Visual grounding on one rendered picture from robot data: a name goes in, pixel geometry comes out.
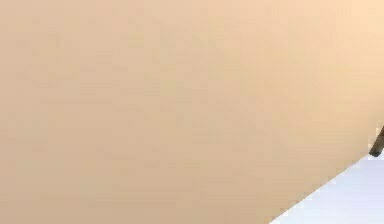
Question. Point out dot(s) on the dark brown furniture leg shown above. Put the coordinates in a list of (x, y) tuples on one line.
[(378, 146)]

